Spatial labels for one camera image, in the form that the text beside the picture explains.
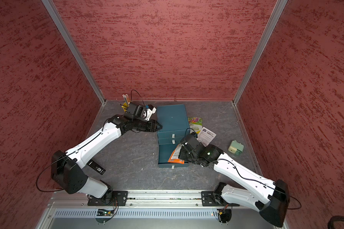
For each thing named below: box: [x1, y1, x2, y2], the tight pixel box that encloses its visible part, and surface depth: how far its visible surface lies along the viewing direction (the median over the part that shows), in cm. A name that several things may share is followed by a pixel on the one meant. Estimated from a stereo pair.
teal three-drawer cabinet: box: [156, 104, 190, 158], surface depth 84 cm
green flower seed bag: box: [188, 116, 204, 135], surface depth 108 cm
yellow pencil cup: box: [121, 102, 129, 112], surface depth 105 cm
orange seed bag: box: [167, 143, 185, 165], surface depth 79 cm
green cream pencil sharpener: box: [227, 139, 245, 156], surface depth 91 cm
